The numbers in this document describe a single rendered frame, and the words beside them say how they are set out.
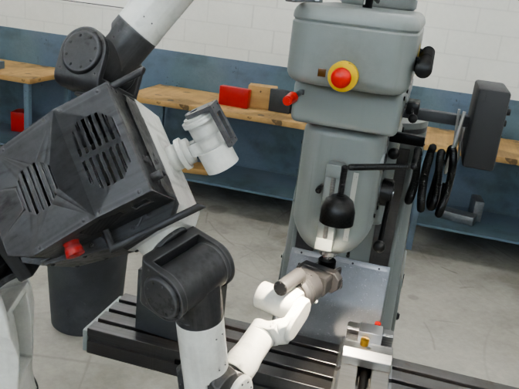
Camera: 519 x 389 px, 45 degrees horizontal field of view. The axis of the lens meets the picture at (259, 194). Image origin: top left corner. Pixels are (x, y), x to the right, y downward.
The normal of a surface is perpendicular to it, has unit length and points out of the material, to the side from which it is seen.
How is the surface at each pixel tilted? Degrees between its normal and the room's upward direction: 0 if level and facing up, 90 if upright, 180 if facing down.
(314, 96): 90
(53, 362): 0
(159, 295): 100
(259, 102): 90
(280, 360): 0
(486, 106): 90
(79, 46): 67
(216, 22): 90
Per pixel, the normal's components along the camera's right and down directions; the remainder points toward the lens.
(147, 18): 0.18, 0.32
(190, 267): 0.41, -0.63
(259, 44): -0.27, 0.28
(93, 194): -0.18, -0.14
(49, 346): 0.11, -0.94
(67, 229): -0.40, -0.01
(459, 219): -0.51, 0.22
